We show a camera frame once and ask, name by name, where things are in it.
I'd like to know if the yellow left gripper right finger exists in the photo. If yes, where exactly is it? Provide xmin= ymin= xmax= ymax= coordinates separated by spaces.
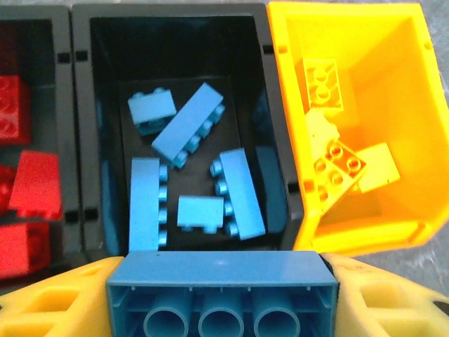
xmin=321 ymin=252 xmax=449 ymax=337

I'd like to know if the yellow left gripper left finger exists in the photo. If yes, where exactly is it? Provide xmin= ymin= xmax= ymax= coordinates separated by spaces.
xmin=0 ymin=255 xmax=126 ymax=337

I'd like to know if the red lego brick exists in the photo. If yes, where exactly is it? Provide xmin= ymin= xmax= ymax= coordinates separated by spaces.
xmin=0 ymin=223 xmax=53 ymax=282
xmin=0 ymin=75 xmax=32 ymax=145
xmin=7 ymin=150 xmax=63 ymax=221

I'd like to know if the blue long lego brick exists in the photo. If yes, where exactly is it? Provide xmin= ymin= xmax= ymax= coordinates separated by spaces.
xmin=150 ymin=81 xmax=226 ymax=169
xmin=209 ymin=147 xmax=267 ymax=242
xmin=105 ymin=249 xmax=340 ymax=337
xmin=128 ymin=157 xmax=169 ymax=252

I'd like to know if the orange long lego brick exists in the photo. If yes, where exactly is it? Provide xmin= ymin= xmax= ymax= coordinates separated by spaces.
xmin=311 ymin=138 xmax=368 ymax=215

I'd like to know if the blue small lego brick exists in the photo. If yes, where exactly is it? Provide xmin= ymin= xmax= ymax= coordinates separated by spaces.
xmin=126 ymin=86 xmax=177 ymax=137
xmin=176 ymin=194 xmax=225 ymax=235

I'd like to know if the black bin with red bricks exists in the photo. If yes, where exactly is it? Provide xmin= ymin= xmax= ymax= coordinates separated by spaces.
xmin=0 ymin=5 xmax=76 ymax=282

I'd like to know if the yellow plastic bin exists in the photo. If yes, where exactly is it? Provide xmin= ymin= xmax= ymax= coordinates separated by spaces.
xmin=266 ymin=1 xmax=441 ymax=257

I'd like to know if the black bin with blue bricks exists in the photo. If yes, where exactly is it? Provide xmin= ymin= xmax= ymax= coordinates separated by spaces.
xmin=69 ymin=3 xmax=304 ymax=260

